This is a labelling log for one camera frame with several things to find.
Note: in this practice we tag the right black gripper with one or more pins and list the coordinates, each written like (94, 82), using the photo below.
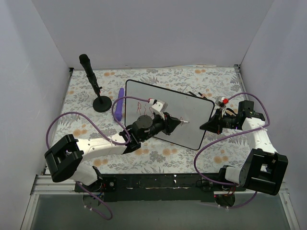
(218, 122)

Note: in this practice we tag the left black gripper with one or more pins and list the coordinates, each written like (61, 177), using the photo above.
(166, 122)

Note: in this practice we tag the white whiteboard black frame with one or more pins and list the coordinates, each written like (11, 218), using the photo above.
(194, 110)

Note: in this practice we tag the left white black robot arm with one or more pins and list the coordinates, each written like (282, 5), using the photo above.
(65, 159)

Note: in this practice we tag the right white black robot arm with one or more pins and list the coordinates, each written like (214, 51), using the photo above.
(264, 168)

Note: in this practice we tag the purple microphone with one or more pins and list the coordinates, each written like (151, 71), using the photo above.
(119, 105)

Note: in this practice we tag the black round microphone stand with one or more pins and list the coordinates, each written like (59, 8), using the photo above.
(101, 103)

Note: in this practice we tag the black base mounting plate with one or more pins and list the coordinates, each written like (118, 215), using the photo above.
(155, 187)

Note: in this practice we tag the floral patterned table mat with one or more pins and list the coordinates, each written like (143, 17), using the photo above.
(155, 156)

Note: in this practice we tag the black microphone on stand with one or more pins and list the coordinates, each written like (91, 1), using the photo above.
(86, 64)

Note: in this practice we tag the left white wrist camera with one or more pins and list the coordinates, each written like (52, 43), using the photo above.
(158, 107)

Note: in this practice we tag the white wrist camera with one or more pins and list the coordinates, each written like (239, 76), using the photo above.
(158, 107)
(221, 102)

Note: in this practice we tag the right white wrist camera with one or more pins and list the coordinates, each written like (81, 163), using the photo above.
(221, 102)

